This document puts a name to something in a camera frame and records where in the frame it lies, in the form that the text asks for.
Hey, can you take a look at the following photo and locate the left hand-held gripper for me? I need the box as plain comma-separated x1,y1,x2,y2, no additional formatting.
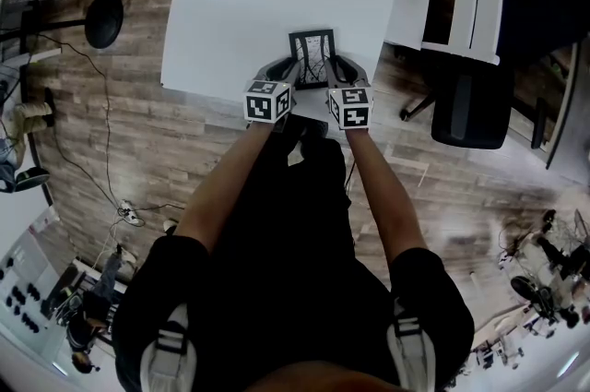
242,57,301,132

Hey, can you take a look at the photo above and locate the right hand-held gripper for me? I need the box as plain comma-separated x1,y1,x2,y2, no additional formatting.
324,53,373,131

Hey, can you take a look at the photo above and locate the black framed picture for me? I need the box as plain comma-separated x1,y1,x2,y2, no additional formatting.
288,28,336,90

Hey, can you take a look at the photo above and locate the person's left forearm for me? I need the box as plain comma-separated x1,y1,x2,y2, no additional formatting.
174,122,273,253

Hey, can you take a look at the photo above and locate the person's right forearm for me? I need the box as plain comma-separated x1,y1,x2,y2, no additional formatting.
345,126,428,262

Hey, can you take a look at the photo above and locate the person's right grey shoe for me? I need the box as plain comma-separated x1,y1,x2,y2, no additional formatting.
299,117,329,143

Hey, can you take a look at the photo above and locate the white wooden chair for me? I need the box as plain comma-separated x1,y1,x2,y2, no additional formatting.
383,0,507,67

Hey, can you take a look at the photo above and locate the black office chair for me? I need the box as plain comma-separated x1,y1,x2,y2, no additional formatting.
398,0,577,151

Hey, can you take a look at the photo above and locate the person's black clothing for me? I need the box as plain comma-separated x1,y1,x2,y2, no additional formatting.
112,122,476,392

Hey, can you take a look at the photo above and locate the black floor fan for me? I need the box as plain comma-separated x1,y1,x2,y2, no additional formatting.
0,0,124,64

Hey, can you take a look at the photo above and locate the white power strip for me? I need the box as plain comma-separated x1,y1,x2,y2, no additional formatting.
118,199,145,226

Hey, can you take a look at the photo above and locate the long black floor cable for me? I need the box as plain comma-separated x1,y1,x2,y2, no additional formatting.
43,34,185,225

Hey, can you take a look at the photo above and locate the grey shoulder strap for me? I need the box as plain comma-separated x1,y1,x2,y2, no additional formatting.
140,304,199,392
385,297,439,392

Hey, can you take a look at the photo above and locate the tangle of cables and devices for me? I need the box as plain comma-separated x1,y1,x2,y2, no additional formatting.
497,208,590,331

